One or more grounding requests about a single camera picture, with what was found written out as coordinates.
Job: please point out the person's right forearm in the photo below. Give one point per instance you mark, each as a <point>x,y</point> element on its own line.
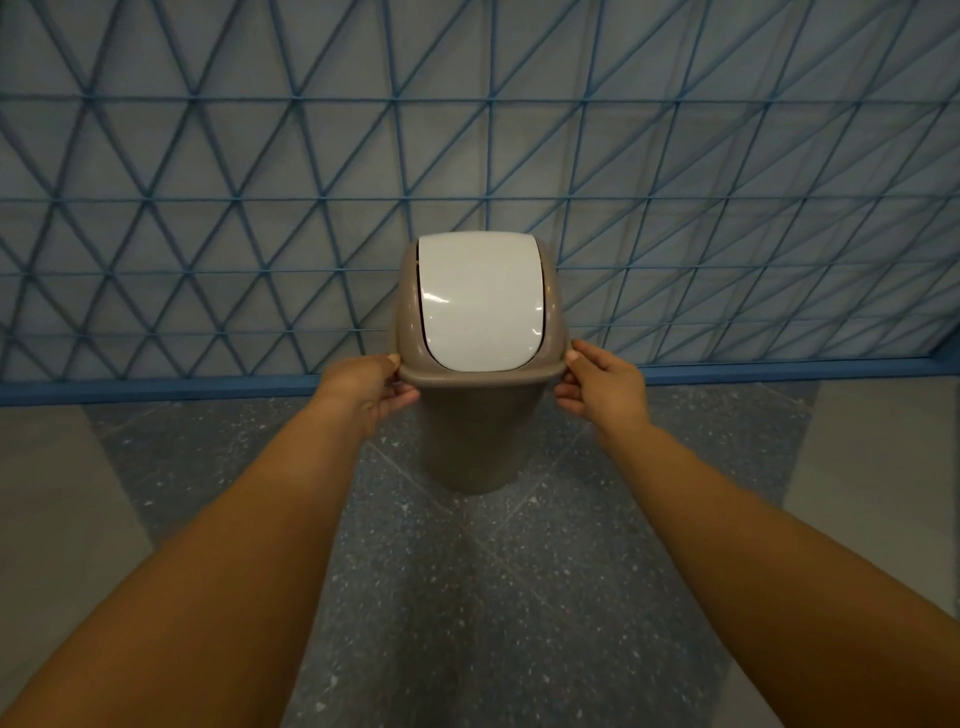
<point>750,570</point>

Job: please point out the person's left thumb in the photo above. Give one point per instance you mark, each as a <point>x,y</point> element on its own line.
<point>388,363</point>

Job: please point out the taupe plastic trash bin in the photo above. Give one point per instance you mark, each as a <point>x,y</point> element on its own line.
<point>484,435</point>

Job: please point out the person's right thumb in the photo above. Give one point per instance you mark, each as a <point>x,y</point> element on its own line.
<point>583,352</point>

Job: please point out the taupe bin lid white flap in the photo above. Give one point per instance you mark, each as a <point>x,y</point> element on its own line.
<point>480,300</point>

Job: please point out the blue metal lattice grille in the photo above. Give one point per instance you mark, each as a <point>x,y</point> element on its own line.
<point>225,225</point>

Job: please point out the person's left hand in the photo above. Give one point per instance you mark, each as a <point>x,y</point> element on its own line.
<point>352,390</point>

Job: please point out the person's left forearm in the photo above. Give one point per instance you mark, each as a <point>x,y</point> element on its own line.
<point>225,570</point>

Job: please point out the person's right hand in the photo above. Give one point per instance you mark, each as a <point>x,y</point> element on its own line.
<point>611,390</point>

